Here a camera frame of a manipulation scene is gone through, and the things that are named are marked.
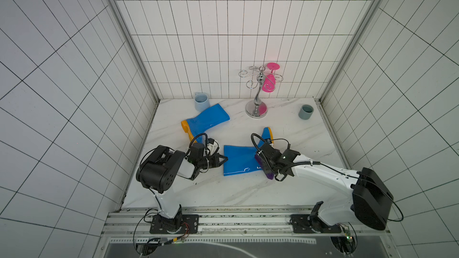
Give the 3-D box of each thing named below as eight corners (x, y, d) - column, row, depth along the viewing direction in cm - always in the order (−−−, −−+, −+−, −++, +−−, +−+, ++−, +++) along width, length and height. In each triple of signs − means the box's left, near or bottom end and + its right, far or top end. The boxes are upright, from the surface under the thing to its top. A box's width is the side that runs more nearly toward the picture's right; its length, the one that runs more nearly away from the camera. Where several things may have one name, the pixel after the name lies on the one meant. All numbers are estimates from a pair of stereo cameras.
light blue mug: (194, 112, 114) (192, 105, 109) (196, 98, 123) (195, 91, 118) (209, 112, 114) (208, 105, 109) (210, 98, 123) (209, 91, 118)
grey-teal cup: (300, 119, 112) (303, 113, 107) (297, 110, 117) (300, 104, 112) (312, 119, 112) (315, 113, 107) (308, 110, 117) (312, 104, 112)
